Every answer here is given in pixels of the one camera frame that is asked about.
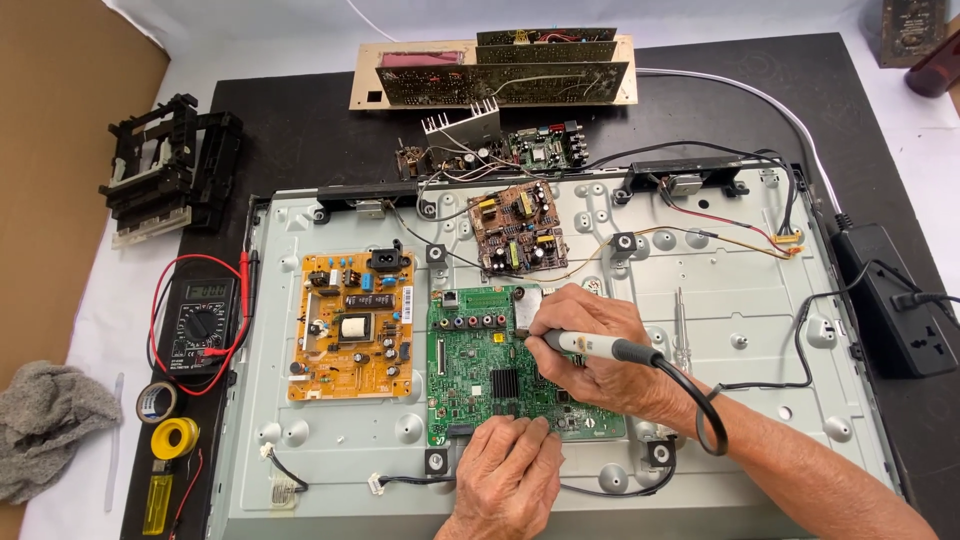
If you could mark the red multimeter probe lead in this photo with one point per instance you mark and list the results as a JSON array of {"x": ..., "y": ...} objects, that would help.
[{"x": 244, "y": 277}]

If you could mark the black multimeter probe lead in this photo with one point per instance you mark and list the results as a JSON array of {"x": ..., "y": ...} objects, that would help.
[{"x": 254, "y": 274}]

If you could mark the beige panel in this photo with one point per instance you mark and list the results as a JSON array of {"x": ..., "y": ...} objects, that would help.
[{"x": 420, "y": 75}]

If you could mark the clear test screwdriver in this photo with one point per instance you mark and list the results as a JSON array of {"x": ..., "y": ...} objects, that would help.
[{"x": 681, "y": 330}]

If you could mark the black plastic drive mechanism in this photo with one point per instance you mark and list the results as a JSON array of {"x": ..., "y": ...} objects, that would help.
[{"x": 169, "y": 165}]

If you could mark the small brown circuit board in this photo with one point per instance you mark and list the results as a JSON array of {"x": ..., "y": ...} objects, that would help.
[{"x": 517, "y": 225}]

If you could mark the white grey soldering iron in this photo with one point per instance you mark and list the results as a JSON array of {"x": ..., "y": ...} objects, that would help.
[{"x": 592, "y": 345}]

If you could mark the small brown transformer part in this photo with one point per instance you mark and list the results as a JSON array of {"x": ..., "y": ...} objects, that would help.
[{"x": 411, "y": 159}]

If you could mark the dark printed box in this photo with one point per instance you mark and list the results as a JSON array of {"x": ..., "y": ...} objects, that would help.
[{"x": 911, "y": 30}]

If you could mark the black square mount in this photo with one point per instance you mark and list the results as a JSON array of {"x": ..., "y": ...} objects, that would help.
[
  {"x": 436, "y": 254},
  {"x": 624, "y": 244},
  {"x": 661, "y": 453},
  {"x": 436, "y": 461}
]

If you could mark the black digital multimeter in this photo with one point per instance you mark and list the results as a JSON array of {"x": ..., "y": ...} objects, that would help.
[{"x": 201, "y": 326}]

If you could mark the grey cloth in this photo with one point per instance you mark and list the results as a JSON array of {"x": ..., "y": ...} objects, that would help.
[{"x": 45, "y": 427}]

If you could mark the yellow lighter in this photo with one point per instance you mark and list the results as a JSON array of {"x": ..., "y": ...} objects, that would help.
[{"x": 157, "y": 502}]

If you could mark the aluminium heat sink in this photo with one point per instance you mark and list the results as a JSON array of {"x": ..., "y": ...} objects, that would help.
[{"x": 461, "y": 124}]

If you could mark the orange power supply board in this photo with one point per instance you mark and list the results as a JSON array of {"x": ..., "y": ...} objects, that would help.
[{"x": 352, "y": 322}]

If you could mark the small green connector board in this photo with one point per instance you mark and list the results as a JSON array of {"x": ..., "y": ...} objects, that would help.
[{"x": 544, "y": 146}]

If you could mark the dark red bottle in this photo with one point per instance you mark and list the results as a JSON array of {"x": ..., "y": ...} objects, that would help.
[{"x": 934, "y": 71}]

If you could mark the person's right hand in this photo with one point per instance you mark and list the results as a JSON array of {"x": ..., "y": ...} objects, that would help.
[{"x": 615, "y": 390}]

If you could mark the medium dark circuit board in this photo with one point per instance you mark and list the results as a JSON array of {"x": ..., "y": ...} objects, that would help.
[{"x": 547, "y": 52}]

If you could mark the large dark circuit board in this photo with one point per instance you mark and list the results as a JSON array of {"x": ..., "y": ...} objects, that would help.
[{"x": 450, "y": 84}]

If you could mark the narrow dark circuit board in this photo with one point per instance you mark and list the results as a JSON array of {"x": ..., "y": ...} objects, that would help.
[{"x": 510, "y": 35}]

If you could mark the person's left hand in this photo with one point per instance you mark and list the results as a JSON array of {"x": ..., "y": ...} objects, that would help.
[{"x": 502, "y": 487}]

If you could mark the black work mat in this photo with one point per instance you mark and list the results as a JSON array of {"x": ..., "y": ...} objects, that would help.
[{"x": 315, "y": 127}]

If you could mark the brown tape roll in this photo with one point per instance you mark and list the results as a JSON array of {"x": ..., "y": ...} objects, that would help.
[{"x": 144, "y": 405}]

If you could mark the green main circuit board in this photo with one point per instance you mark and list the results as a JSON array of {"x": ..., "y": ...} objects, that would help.
[{"x": 472, "y": 352}]

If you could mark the brown cardboard sheet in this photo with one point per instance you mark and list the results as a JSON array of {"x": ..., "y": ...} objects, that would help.
[{"x": 60, "y": 150}]

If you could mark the clear plastic stick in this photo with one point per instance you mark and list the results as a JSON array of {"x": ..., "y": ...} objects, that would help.
[{"x": 114, "y": 450}]

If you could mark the black speaker bar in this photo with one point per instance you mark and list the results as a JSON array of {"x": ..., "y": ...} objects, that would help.
[
  {"x": 360, "y": 196},
  {"x": 705, "y": 171}
]

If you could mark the grey metal television chassis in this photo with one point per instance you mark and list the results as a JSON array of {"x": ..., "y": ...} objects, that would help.
[{"x": 750, "y": 300}]

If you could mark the black power strip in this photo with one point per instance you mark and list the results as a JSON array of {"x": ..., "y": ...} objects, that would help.
[{"x": 877, "y": 315}]

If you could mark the yellow solder spool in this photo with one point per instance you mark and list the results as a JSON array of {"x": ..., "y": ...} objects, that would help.
[{"x": 161, "y": 439}]

